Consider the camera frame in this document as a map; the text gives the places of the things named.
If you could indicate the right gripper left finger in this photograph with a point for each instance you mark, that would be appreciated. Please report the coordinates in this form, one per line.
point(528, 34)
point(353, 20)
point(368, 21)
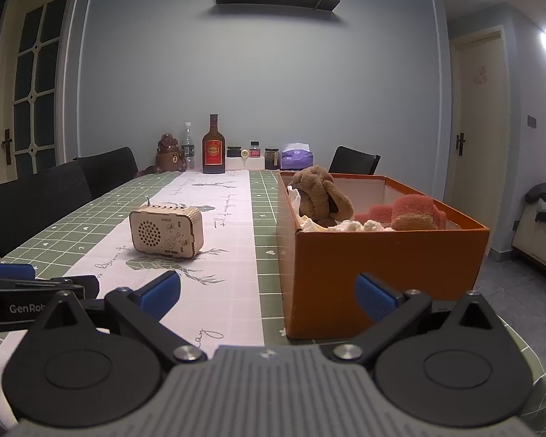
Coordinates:
point(149, 303)

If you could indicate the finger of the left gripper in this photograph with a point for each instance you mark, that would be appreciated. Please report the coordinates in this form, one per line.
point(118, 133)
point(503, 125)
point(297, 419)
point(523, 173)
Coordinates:
point(17, 271)

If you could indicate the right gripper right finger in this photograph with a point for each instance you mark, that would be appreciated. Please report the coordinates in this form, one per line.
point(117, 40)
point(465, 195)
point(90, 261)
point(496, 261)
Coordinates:
point(388, 307)

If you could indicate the pink cream knitted item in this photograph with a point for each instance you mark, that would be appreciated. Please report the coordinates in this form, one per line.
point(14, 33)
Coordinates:
point(308, 225)

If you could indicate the red fluffy towel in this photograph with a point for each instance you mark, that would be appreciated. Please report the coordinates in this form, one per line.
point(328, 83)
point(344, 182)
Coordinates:
point(411, 212)

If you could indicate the brown fluffy towel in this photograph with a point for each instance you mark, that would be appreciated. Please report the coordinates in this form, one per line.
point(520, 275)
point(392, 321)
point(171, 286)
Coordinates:
point(321, 200)

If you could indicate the cream round padded pouch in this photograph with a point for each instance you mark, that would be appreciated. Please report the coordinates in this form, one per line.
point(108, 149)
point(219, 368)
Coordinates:
point(295, 200)

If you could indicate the black chair near left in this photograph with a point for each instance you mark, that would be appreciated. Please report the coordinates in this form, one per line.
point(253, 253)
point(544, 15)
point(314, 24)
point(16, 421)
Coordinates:
point(30, 205)

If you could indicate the black chair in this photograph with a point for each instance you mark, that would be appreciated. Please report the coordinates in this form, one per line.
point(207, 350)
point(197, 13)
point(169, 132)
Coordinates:
point(349, 161)
point(107, 171)
point(30, 205)

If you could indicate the wooden radio box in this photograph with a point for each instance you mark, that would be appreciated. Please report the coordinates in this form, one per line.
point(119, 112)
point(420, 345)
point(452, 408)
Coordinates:
point(167, 229)

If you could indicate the black chair far left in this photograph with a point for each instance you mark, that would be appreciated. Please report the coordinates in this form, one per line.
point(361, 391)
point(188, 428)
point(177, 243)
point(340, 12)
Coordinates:
point(107, 171)

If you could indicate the brown bear figurine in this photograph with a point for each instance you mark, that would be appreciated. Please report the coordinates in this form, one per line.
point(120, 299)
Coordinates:
point(169, 157)

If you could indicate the black chair right side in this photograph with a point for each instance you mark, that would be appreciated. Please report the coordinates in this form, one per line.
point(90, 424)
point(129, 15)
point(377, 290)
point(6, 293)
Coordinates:
point(349, 161)

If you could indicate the cream sofa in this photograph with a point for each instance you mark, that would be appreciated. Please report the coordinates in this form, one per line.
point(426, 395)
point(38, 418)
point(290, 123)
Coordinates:
point(530, 236)

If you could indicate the clear plastic water bottle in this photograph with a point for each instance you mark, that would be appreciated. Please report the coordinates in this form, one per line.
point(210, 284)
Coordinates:
point(188, 146)

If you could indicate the white condiment tray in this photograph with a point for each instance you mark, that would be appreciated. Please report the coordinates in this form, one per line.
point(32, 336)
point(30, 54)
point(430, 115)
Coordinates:
point(253, 164)

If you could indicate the cream door right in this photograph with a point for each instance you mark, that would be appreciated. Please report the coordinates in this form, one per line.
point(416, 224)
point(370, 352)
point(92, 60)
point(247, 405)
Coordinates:
point(480, 126)

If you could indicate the brown liquor bottle red label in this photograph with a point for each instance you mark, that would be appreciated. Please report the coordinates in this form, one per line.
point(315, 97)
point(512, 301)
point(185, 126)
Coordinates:
point(213, 148)

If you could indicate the black jar on tray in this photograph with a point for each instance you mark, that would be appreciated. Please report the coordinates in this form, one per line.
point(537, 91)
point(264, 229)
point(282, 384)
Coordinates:
point(234, 151)

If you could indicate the purple tissue box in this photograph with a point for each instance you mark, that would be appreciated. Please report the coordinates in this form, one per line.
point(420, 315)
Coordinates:
point(296, 156)

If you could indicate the small red label jar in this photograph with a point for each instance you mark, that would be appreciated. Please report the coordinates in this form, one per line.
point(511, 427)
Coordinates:
point(254, 149)

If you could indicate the dark glass jar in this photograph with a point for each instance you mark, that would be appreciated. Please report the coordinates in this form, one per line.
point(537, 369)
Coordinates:
point(272, 159)

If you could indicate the glass panel door left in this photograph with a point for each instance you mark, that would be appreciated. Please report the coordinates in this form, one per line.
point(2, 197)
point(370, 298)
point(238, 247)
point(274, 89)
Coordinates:
point(30, 38)

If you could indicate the wall light switch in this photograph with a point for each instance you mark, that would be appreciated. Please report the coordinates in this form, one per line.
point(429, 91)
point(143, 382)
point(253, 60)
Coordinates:
point(532, 121)

